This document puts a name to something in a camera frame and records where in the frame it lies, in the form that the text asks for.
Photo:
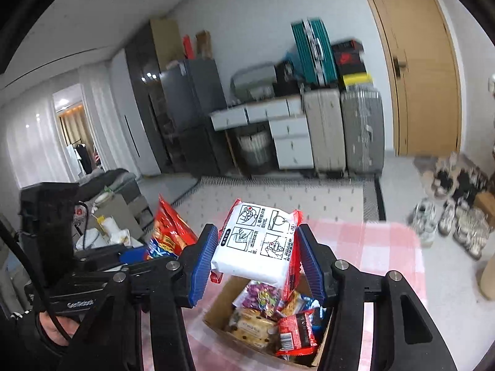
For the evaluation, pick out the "blue cookie packet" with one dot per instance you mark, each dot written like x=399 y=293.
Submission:
x=309 y=303

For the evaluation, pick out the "black printed bag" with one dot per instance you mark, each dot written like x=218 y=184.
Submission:
x=287 y=72

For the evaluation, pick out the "large purple snack packet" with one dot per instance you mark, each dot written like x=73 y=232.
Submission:
x=263 y=297

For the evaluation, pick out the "pink checked tablecloth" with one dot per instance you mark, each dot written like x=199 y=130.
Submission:
x=367 y=247

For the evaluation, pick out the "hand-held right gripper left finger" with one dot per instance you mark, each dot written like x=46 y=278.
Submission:
x=201 y=266

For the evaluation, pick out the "beige bread packet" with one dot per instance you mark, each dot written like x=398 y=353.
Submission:
x=251 y=326

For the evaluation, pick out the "dark glossy wardrobe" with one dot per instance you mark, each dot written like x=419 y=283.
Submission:
x=143 y=85

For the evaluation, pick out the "clothes rack with garments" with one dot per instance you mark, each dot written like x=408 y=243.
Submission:
x=83 y=158

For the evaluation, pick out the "white drawer dresser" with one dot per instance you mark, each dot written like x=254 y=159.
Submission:
x=290 y=139

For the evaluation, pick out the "brown paper bag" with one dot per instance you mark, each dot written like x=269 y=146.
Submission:
x=204 y=44

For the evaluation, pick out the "silver suitcase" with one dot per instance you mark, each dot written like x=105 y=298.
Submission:
x=361 y=131

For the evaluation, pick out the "wooden door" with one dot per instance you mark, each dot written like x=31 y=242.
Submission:
x=421 y=85

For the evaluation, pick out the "small cardboard carton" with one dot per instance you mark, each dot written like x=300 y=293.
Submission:
x=486 y=203

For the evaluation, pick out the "teal suitcase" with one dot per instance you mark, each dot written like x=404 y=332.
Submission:
x=309 y=50

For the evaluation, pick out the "dark red chocolate packet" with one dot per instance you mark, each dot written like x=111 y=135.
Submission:
x=297 y=332

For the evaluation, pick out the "white instant noodle packet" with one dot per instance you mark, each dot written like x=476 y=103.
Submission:
x=255 y=247

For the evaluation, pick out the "oval mirror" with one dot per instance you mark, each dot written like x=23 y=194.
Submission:
x=251 y=79

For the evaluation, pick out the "red cone snack bag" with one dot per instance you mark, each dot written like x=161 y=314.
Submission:
x=170 y=232

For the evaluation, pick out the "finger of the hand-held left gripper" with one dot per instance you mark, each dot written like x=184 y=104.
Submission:
x=133 y=257

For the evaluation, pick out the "person's left hand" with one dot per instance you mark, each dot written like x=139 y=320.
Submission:
x=50 y=328

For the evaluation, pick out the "red and black shoe box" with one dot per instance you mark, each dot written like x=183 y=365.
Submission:
x=348 y=54

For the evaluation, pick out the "grey refrigerator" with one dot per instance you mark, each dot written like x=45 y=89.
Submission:
x=193 y=92

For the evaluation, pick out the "cream trash bin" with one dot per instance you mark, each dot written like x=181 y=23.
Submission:
x=488 y=278

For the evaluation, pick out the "white dotted rug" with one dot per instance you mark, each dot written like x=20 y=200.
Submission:
x=270 y=197

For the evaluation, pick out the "beige suitcase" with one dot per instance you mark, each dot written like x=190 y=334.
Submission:
x=325 y=131

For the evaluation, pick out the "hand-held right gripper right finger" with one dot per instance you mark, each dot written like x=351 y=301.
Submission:
x=311 y=266

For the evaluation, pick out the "red paper bag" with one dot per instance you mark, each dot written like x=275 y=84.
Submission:
x=188 y=48

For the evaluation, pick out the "brown cardboard box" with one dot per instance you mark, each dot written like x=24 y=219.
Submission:
x=224 y=309

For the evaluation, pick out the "pile of loose shoes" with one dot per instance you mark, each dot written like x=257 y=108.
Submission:
x=460 y=224

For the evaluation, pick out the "woven laundry basket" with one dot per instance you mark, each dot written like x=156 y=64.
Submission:
x=253 y=147

